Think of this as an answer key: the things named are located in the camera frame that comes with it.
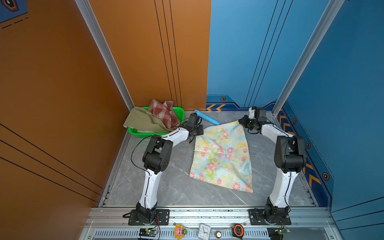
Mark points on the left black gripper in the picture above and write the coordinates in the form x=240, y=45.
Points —
x=200, y=126

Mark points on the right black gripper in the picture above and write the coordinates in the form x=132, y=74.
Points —
x=243, y=122

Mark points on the floral pastel skirt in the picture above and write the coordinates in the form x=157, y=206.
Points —
x=222, y=158

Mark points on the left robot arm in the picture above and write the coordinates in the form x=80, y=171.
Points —
x=156, y=159

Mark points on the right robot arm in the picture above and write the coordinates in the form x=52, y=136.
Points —
x=290, y=159

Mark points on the blue toy microphone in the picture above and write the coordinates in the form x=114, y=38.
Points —
x=207, y=118

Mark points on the green plastic basket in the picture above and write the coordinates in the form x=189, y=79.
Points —
x=162, y=129

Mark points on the red plaid skirt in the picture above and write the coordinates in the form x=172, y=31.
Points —
x=164, y=112

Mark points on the olive green skirt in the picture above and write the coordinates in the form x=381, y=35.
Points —
x=144, y=121

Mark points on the small white clock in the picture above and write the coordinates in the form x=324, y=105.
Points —
x=204, y=232

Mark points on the yellow pink flower toy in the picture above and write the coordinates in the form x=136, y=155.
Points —
x=180, y=232

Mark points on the orange black tape measure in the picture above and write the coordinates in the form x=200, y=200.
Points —
x=238, y=231

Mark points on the small round brass object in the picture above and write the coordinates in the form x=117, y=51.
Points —
x=218, y=234

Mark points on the right circuit board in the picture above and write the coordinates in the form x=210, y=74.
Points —
x=278, y=233

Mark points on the green circuit board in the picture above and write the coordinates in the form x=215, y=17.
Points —
x=148, y=234

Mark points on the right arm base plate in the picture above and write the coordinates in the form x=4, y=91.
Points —
x=258, y=217

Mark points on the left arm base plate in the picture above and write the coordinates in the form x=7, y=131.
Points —
x=158, y=216

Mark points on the aluminium front rail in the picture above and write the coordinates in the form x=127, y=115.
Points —
x=308, y=223

